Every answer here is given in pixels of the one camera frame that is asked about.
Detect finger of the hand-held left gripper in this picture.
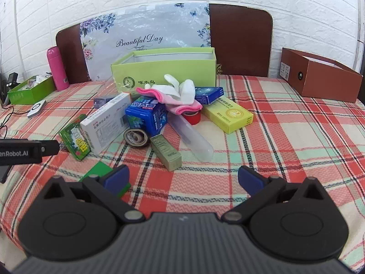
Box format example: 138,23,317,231
40,140,61,157

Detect yellow medicine box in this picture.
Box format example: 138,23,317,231
201,96,254,134

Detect brown cardboard box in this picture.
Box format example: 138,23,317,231
281,47,363,103

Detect black device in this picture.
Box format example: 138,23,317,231
1,72,19,105

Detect olive gold small box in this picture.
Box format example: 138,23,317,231
150,134,182,172

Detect brown wooden headboard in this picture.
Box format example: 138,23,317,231
55,4,274,84

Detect light green cardboard box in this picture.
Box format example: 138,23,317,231
111,47,218,98

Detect red tape roll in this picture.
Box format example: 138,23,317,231
182,110,202,126

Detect pink bottle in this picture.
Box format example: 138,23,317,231
47,46,70,91

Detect blue mask box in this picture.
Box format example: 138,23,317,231
194,86,224,105

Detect blue gum container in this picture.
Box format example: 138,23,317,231
125,96,168,138

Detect white medicine box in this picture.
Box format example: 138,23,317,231
80,92,132,154

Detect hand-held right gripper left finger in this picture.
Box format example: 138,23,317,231
43,164,146,225

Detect green patterned packet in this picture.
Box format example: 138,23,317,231
60,114,92,161

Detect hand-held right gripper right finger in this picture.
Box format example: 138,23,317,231
221,165,324,225

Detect plaid cloth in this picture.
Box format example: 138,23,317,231
0,74,365,236

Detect clear plastic tube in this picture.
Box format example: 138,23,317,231
168,111,213,162

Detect flat green box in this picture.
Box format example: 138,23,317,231
79,161,132,200

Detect black tape roll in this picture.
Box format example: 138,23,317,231
124,128,149,148

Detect long dark blue box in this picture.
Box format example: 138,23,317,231
94,96,115,109

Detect pink and white gloves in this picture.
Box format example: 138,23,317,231
136,74,203,115

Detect floral plastic bag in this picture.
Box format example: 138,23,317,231
79,2,212,81

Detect white oval device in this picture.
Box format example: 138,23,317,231
27,100,47,118

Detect black cable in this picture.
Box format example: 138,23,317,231
0,103,29,137

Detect small green open box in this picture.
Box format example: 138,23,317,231
8,75,56,105

